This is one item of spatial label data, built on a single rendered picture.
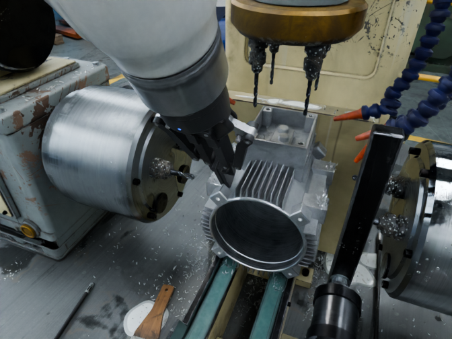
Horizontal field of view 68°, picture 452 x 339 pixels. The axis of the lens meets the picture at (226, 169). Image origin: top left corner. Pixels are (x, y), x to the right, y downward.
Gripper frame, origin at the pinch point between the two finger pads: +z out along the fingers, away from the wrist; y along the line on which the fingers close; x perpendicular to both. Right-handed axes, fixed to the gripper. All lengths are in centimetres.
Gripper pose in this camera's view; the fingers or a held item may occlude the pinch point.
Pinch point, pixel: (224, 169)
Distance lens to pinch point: 50.2
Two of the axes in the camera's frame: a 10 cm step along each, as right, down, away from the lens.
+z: 1.8, 4.2, 8.9
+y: -9.3, -2.1, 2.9
